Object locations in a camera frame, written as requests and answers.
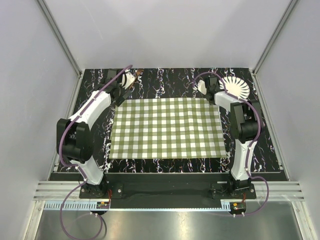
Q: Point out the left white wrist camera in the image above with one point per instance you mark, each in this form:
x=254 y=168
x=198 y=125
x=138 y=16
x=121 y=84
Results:
x=127 y=79

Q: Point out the green checkered cloth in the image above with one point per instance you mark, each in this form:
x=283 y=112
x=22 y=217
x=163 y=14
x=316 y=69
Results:
x=167 y=128

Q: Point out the left aluminium frame post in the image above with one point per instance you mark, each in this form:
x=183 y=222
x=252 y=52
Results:
x=58 y=35

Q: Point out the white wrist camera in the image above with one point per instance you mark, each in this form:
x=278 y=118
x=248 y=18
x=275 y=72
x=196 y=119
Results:
x=127 y=79
x=202 y=87

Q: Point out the white blue striped plate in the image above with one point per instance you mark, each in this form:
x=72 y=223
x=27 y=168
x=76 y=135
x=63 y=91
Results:
x=236 y=86

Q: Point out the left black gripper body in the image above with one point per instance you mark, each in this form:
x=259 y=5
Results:
x=118 y=101

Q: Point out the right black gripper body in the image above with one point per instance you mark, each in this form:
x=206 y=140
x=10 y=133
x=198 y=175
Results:
x=207 y=92

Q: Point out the aluminium frame post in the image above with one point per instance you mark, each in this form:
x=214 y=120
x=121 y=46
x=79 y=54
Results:
x=277 y=31
x=58 y=35

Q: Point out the brown wooden fork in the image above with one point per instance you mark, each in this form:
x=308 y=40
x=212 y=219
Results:
x=138 y=72

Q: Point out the right aluminium frame post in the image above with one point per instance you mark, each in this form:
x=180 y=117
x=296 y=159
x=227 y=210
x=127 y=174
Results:
x=277 y=31

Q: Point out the aluminium front rail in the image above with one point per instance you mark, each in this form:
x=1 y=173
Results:
x=66 y=195

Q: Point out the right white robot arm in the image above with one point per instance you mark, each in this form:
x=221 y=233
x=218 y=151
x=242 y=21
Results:
x=246 y=122

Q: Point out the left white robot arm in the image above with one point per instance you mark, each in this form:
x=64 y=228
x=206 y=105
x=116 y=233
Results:
x=74 y=138

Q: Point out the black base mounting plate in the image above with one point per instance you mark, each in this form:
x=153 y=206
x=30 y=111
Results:
x=213 y=185

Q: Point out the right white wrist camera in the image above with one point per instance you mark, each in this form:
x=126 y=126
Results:
x=202 y=87

